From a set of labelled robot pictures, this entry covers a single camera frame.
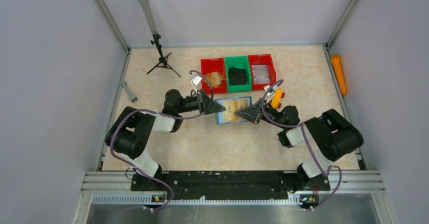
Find grey small tool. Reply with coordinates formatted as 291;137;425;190
119;81;138;103

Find black tripod with grey tube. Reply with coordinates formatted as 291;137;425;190
137;0;181;78

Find orange flashlight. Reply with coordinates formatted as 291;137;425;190
330;54;348;96

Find blue card holder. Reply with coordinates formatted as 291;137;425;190
215;96;252;125

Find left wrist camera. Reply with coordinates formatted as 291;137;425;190
190;75;203;91

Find black cards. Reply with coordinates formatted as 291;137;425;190
228;67;247;85

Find gold card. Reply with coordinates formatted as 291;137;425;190
222;99;249;123

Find yellow toy block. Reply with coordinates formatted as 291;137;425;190
269;88;285;109

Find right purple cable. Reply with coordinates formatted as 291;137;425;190
261;79;342;211

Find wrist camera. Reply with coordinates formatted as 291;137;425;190
264;84;279;101
190;75;203;91

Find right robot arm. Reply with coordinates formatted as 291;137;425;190
234;99;364;182

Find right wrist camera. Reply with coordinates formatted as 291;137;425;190
264;84;279;101

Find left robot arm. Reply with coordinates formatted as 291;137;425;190
105;89;226;178

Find right red bin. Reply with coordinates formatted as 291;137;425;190
248;54;277;91

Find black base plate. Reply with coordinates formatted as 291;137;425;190
131;170;331;200

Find green bin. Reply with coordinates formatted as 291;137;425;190
224;56;251;93

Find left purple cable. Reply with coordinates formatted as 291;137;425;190
109;70;215;213

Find red bin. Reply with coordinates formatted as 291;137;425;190
200;58;227;94
248;54;277;91

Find silver cards in bin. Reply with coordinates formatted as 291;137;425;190
251;65;271;84

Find purple cable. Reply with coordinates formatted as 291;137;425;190
109;70;215;213
261;79;342;211

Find left red bin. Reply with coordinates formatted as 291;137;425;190
200;58;227;94

